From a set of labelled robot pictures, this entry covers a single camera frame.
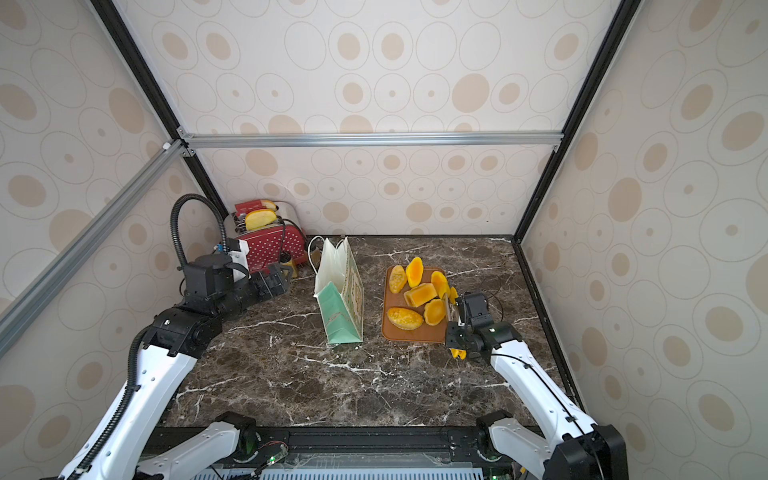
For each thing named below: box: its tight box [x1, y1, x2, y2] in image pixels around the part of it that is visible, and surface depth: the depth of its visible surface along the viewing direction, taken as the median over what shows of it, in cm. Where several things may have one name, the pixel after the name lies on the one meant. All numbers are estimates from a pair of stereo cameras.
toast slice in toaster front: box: [245, 209, 277, 231], surface depth 100 cm
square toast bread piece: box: [403, 283, 437, 307], surface depth 97 cm
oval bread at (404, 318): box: [386, 307, 424, 331], surface depth 94 cm
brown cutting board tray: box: [382, 265, 448, 343], surface depth 96 cm
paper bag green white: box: [314, 237, 364, 344], surface depth 85 cm
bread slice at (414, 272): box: [406, 256, 424, 288], surface depth 107 cm
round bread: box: [424, 298, 446, 326], surface depth 96 cm
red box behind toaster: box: [234, 199, 268, 217], surface depth 102 cm
